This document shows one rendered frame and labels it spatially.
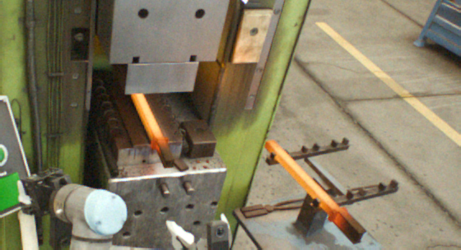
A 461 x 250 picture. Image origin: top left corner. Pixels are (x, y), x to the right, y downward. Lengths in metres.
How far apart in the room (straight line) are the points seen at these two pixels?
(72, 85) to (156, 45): 0.31
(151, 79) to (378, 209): 2.08
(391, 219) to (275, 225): 1.47
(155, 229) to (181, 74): 0.55
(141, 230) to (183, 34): 0.67
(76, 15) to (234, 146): 0.77
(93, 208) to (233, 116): 0.94
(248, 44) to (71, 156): 0.65
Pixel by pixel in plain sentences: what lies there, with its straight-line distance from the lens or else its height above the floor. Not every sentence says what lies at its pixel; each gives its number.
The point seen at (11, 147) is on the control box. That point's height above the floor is 1.09.
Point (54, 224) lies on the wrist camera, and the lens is 1.13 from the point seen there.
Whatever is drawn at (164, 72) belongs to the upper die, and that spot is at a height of 1.24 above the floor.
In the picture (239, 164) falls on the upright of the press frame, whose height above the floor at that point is 0.73.
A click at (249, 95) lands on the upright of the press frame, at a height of 1.05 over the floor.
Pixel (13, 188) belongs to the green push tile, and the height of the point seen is 1.01.
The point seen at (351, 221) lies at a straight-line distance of 1.52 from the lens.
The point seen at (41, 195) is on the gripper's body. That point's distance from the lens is 1.13.
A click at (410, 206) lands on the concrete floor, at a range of 3.38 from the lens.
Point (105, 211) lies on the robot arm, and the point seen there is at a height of 1.26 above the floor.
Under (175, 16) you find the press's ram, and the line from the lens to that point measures 1.35.
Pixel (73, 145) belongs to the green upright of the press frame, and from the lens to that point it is 1.69.
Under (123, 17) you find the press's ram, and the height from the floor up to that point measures 1.40.
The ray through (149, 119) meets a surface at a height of 1.01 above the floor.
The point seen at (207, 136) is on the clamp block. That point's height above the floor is 0.98.
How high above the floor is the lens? 1.94
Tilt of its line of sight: 35 degrees down
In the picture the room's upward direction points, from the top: 10 degrees clockwise
